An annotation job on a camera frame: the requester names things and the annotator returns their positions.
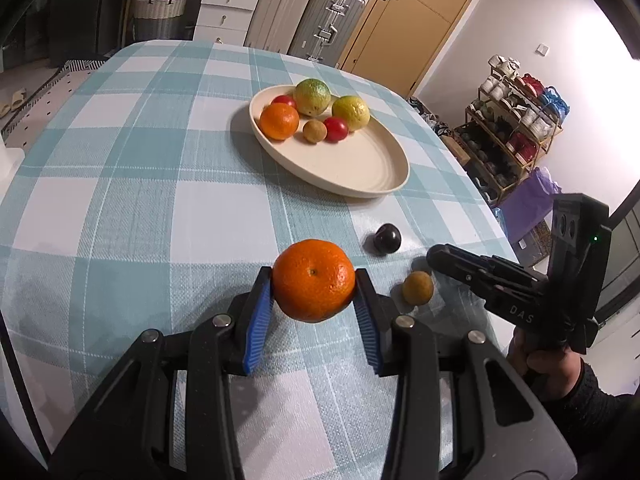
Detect brown longan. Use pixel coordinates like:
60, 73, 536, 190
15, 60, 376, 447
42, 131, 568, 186
303, 119, 328, 144
401, 271, 434, 307

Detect orange mandarin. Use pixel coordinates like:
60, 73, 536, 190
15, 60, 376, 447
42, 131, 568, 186
258, 103, 299, 141
271, 238, 356, 323

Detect red tomato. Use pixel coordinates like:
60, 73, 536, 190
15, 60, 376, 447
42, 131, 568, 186
323, 116, 349, 143
271, 94, 297, 110

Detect green yellow passion fruit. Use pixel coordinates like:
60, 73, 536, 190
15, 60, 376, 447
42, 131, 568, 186
293, 78, 332, 117

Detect person's right hand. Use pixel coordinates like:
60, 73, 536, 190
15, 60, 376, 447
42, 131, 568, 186
508, 327, 582, 400

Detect purple bag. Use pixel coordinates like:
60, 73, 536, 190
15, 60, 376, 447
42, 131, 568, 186
499, 167, 562, 244

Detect shoe rack with shoes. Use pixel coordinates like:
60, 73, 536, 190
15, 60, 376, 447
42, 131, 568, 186
451, 54, 570, 207

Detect teal checkered tablecloth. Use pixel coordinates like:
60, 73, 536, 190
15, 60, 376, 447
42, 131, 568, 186
1, 40, 515, 479

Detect cream round plate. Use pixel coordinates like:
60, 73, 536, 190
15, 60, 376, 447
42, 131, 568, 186
248, 84, 410, 198

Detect dotted floor rug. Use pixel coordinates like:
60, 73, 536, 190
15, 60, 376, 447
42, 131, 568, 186
1, 58, 106, 153

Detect wooden door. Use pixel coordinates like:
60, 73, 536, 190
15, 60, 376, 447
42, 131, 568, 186
343, 0, 471, 96

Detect beige slippers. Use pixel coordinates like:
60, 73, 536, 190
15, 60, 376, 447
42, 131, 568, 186
0, 88, 27, 118

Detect silver suitcase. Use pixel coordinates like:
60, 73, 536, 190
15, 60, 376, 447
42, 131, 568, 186
288, 0, 366, 67

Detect beige suitcase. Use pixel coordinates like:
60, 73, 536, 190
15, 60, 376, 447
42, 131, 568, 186
244, 0, 309, 54

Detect woven laundry basket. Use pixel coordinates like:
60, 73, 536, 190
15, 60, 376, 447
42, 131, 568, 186
132, 0, 188, 41

